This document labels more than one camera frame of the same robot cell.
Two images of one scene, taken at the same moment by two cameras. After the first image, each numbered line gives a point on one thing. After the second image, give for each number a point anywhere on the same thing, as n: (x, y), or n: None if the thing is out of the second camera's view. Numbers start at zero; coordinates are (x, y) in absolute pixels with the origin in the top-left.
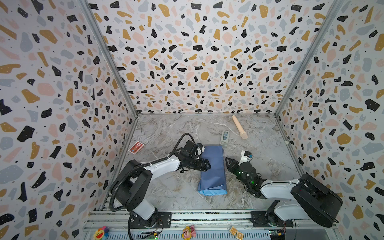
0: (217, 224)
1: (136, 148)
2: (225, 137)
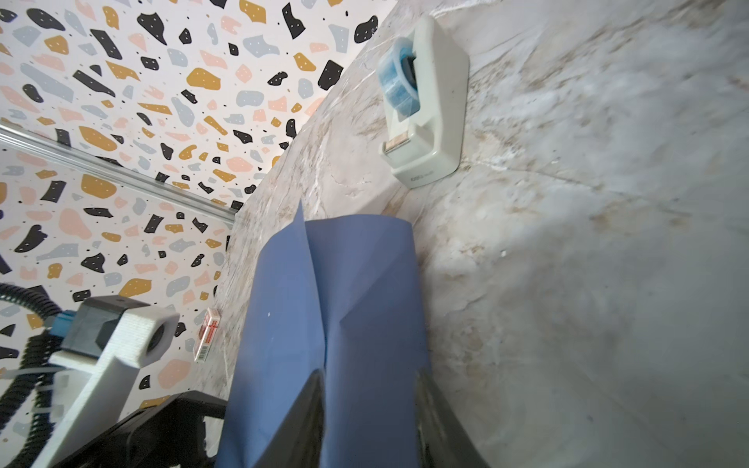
0: None
1: (206, 334)
2: (423, 79)
